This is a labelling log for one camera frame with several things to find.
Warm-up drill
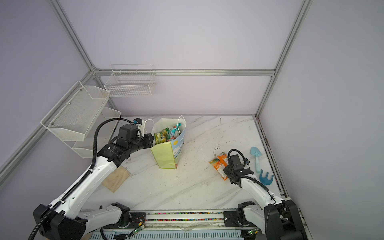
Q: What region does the orange Fox's candy bag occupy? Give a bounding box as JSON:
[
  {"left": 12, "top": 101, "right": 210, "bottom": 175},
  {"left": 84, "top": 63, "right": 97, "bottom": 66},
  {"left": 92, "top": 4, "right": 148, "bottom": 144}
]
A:
[{"left": 209, "top": 152, "right": 228, "bottom": 181}]

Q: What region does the green snack bag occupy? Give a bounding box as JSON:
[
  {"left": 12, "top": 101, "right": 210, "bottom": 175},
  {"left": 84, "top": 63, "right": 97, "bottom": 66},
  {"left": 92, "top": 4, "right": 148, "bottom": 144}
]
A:
[{"left": 155, "top": 128, "right": 170, "bottom": 145}]

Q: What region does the white paper gift bag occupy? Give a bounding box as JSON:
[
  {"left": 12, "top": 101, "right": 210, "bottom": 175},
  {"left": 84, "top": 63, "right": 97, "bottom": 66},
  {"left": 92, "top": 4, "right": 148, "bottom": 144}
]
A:
[{"left": 151, "top": 115, "right": 187, "bottom": 169}]

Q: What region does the teal Fox's candy bag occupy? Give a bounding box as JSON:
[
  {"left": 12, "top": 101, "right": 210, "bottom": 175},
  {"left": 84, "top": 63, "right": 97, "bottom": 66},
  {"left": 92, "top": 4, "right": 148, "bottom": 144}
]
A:
[{"left": 168, "top": 123, "right": 182, "bottom": 141}]

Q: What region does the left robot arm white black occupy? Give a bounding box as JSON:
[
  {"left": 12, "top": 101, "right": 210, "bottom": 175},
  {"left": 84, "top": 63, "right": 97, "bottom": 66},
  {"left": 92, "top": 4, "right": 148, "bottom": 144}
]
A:
[{"left": 29, "top": 118, "right": 154, "bottom": 240}]

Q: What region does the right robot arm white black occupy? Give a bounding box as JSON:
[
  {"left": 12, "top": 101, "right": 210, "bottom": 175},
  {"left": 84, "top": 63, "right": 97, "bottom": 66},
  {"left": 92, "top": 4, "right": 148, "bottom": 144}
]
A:
[{"left": 224, "top": 149, "right": 308, "bottom": 240}]

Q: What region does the blue toy shovel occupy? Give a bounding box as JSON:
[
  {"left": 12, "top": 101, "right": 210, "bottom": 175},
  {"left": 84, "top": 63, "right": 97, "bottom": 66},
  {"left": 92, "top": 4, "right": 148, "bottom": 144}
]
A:
[{"left": 250, "top": 147, "right": 262, "bottom": 173}]

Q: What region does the blue toy rake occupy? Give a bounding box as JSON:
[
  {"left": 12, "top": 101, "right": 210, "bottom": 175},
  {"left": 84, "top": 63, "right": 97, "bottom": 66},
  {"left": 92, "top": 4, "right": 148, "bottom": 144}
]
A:
[{"left": 259, "top": 169, "right": 274, "bottom": 186}]

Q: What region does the white mesh shelf lower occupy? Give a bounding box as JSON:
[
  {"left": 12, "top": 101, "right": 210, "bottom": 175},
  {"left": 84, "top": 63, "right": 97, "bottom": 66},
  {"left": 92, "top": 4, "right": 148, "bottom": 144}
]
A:
[{"left": 71, "top": 108, "right": 121, "bottom": 159}]

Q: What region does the white mesh shelf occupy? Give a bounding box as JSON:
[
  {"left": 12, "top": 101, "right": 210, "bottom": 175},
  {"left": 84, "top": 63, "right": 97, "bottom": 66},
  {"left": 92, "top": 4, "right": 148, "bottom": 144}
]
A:
[
  {"left": 71, "top": 108, "right": 121, "bottom": 159},
  {"left": 41, "top": 82, "right": 111, "bottom": 142}
]

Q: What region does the white mesh shelf upper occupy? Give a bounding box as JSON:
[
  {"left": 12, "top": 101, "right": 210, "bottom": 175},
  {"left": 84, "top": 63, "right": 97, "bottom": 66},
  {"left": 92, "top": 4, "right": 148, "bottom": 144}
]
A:
[{"left": 41, "top": 82, "right": 111, "bottom": 142}]

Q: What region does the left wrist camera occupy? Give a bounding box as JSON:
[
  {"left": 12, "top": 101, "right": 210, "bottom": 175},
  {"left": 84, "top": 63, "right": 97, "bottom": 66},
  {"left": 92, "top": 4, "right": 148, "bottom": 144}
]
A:
[{"left": 133, "top": 118, "right": 143, "bottom": 125}]

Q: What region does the white wire basket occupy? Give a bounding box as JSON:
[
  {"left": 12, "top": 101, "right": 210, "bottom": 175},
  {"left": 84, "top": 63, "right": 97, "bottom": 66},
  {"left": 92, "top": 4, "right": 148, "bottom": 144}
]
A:
[{"left": 105, "top": 65, "right": 157, "bottom": 97}]

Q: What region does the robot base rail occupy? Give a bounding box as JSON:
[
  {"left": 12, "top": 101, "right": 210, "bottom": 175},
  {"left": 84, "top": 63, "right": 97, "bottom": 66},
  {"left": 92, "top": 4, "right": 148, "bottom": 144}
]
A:
[{"left": 69, "top": 209, "right": 301, "bottom": 240}]

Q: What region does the aluminium frame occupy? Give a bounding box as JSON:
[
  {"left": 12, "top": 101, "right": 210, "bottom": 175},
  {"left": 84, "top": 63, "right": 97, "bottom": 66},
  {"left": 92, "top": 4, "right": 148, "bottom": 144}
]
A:
[{"left": 0, "top": 0, "right": 315, "bottom": 240}]

